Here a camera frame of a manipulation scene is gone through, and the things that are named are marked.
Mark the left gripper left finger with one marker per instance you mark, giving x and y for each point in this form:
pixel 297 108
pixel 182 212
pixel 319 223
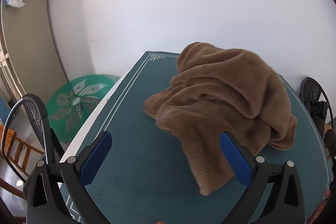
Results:
pixel 45 202

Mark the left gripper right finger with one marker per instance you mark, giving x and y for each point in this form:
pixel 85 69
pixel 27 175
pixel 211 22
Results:
pixel 285 202

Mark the brown fleece garment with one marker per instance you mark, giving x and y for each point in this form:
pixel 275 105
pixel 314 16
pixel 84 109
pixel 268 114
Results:
pixel 215 91

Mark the wooden chair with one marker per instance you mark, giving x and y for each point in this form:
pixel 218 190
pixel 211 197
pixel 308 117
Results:
pixel 16 152

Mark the teal table mat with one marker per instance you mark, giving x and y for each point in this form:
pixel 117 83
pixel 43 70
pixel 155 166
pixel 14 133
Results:
pixel 145 178

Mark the green round flower disc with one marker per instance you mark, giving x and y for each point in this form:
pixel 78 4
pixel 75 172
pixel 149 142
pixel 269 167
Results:
pixel 71 105

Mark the black mesh chair right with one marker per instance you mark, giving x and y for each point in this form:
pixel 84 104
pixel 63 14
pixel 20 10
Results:
pixel 316 102

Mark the grey tall cabinet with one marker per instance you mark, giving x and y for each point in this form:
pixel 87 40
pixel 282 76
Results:
pixel 30 63

